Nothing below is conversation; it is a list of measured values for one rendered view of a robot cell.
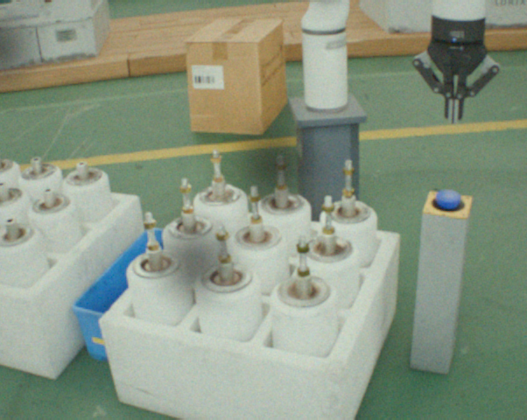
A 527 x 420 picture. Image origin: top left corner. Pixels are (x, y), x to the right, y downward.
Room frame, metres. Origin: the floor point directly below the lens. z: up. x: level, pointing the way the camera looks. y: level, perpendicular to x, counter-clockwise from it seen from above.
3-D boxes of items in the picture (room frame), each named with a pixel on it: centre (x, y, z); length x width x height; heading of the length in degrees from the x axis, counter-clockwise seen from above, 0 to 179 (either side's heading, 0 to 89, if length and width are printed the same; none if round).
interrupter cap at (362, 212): (1.01, -0.14, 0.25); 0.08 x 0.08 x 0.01
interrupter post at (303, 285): (0.79, -0.05, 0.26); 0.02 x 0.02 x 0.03
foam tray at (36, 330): (1.16, 0.50, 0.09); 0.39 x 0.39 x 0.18; 68
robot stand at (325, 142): (1.40, -0.15, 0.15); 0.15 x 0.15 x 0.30; 4
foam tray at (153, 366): (0.95, 0.01, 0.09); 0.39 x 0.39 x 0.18; 67
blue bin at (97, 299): (1.08, 0.25, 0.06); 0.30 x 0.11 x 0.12; 157
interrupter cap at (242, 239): (0.95, 0.01, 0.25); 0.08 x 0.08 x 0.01
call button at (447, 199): (0.90, -0.28, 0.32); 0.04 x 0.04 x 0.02
